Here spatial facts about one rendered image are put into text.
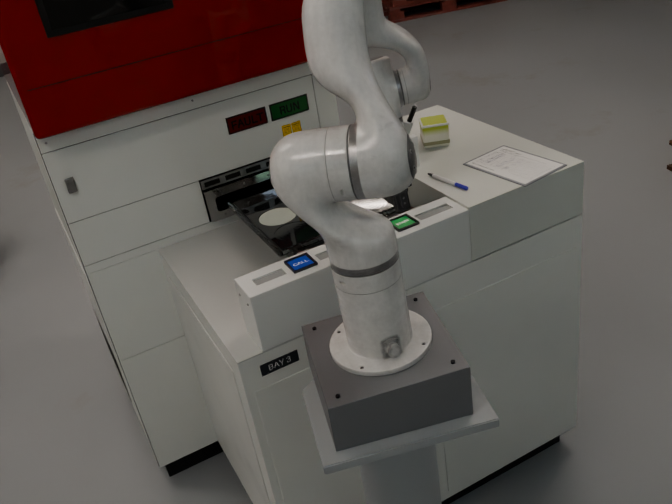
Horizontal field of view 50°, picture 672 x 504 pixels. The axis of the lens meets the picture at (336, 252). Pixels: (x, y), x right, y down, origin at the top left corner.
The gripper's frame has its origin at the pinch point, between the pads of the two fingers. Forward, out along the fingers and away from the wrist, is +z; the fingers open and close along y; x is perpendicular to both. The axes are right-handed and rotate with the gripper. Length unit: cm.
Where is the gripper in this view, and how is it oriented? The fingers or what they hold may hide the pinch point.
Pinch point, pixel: (401, 201)
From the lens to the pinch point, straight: 161.2
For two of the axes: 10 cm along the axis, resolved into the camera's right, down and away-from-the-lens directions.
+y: 4.2, 2.0, -8.9
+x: 8.7, -3.5, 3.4
